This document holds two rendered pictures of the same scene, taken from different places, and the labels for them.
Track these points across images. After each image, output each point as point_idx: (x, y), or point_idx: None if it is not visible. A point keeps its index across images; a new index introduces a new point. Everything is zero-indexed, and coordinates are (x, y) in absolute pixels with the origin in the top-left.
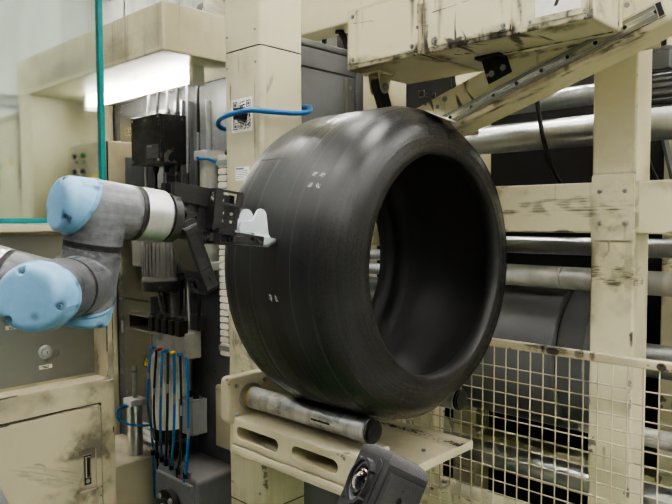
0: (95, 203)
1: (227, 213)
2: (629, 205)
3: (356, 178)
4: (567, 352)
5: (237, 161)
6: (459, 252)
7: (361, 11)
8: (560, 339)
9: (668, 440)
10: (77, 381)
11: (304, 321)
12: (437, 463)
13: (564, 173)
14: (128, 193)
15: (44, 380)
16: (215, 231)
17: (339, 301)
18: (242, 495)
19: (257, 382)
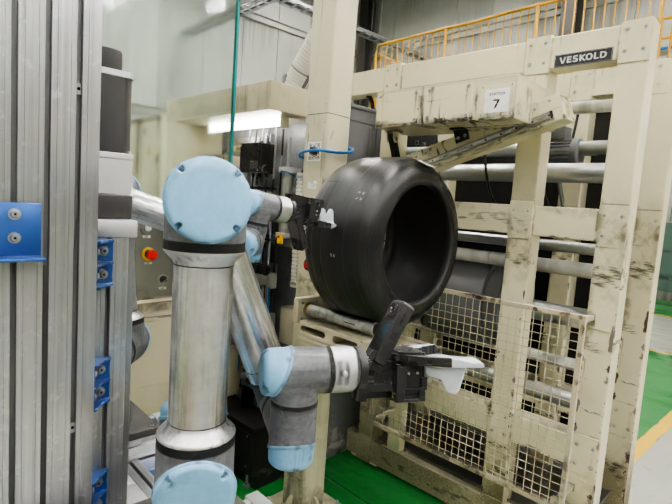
0: (260, 203)
1: (315, 210)
2: (529, 219)
3: (380, 196)
4: (486, 298)
5: (309, 177)
6: (431, 238)
7: (386, 94)
8: (486, 293)
9: (543, 356)
10: None
11: (348, 268)
12: None
13: (500, 194)
14: (273, 198)
15: None
16: (309, 219)
17: (367, 259)
18: None
19: (313, 302)
